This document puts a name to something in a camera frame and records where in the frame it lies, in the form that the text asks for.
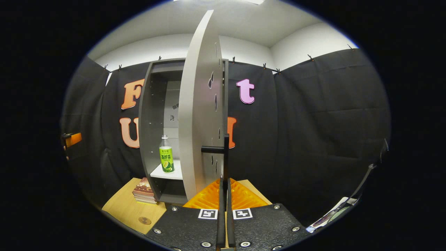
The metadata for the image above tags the grey cabinet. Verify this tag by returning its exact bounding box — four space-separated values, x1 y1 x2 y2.
139 59 230 204

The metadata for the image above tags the stack of books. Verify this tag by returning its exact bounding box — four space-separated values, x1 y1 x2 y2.
132 177 158 205

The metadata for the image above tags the black backdrop cloth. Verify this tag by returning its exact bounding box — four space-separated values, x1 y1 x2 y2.
60 48 391 227

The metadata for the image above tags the white cabinet door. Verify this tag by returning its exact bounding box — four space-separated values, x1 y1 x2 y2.
178 10 230 201

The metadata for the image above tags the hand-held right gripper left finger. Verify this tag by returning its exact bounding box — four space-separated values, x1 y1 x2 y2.
144 178 226 251

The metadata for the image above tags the row of cloth clips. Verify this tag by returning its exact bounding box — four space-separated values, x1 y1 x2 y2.
103 44 354 74

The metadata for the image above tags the green label bottle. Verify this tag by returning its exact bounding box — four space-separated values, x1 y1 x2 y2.
159 135 175 173

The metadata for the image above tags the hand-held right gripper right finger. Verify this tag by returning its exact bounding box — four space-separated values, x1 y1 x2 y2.
226 178 312 251

